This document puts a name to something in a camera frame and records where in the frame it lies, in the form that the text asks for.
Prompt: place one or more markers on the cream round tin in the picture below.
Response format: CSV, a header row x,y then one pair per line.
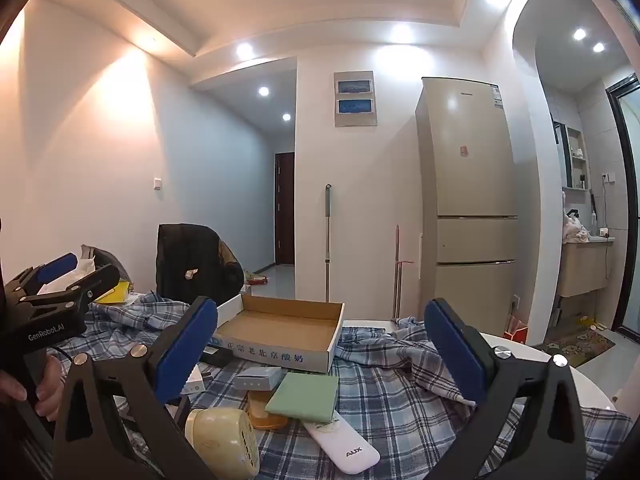
x,y
222,442

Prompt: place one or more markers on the beige refrigerator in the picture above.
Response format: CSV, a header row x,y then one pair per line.
x,y
470,185

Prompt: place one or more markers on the dark brown door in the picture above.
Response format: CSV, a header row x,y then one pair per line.
x,y
285,210

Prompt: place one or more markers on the shallow cardboard box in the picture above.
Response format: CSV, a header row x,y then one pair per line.
x,y
280,327

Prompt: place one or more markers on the bathroom mirror cabinet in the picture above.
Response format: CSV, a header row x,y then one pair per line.
x,y
572,155

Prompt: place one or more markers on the person's left hand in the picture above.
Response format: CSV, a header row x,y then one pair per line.
x,y
50,385

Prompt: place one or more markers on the patterned floor rug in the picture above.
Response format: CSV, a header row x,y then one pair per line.
x,y
575,347

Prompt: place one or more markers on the bathroom vanity cabinet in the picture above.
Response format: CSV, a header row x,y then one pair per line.
x,y
582,267

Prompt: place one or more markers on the pink broom with dustpan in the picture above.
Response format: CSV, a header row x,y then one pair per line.
x,y
397,270

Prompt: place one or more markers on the yellow packet in bag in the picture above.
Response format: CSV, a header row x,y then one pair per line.
x,y
87,260

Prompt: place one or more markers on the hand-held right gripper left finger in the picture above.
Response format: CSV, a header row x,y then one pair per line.
x,y
186,355

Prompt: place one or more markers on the blue plaid cloth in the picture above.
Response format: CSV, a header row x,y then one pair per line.
x,y
380,395

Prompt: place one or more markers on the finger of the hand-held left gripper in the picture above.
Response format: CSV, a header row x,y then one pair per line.
x,y
57,266
95,282

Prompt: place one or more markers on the orange soap box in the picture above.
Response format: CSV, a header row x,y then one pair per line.
x,y
262,417

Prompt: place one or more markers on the white light switch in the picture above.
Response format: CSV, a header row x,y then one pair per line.
x,y
158,183

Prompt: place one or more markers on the wall electrical panel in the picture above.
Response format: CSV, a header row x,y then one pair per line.
x,y
355,100

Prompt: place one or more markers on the green box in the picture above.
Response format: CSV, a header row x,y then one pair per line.
x,y
302,395

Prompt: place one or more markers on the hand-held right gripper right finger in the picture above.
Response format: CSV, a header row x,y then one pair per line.
x,y
456,355

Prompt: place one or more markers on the small grey box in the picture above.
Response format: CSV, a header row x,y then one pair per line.
x,y
257,379

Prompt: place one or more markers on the white remote control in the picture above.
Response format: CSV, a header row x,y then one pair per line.
x,y
345,447

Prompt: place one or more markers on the chair with black jacket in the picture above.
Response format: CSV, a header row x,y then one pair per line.
x,y
195,260

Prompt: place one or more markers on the red box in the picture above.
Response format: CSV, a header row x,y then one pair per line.
x,y
515,332

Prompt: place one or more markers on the black-framed glass door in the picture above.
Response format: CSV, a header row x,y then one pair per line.
x,y
622,200

